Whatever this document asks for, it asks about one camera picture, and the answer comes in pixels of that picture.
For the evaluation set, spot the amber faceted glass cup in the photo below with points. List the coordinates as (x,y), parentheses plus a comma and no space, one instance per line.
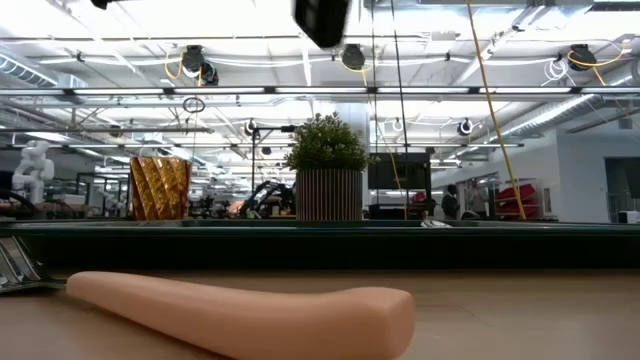
(160,190)

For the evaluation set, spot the dark green plastic tray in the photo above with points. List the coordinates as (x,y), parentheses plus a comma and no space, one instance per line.
(320,250)

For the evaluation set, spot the long ceiling light bar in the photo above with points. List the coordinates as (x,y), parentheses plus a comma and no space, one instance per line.
(225,90)

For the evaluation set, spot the plant in striped pot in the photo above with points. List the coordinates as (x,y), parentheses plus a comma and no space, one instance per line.
(327,195)

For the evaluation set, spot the white robot figure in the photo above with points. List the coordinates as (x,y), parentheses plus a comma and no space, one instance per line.
(32,170)

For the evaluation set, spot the person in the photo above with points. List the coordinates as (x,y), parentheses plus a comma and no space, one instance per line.
(477,200)
(450,202)

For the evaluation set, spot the red storage bins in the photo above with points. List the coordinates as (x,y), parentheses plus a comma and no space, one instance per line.
(515,200)

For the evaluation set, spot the small white box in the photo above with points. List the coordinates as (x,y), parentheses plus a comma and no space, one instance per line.
(629,216)

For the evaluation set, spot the black camera stand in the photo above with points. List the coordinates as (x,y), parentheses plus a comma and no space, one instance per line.
(253,160)

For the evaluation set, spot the black wall monitor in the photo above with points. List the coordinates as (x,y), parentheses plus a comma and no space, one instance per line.
(400,172)

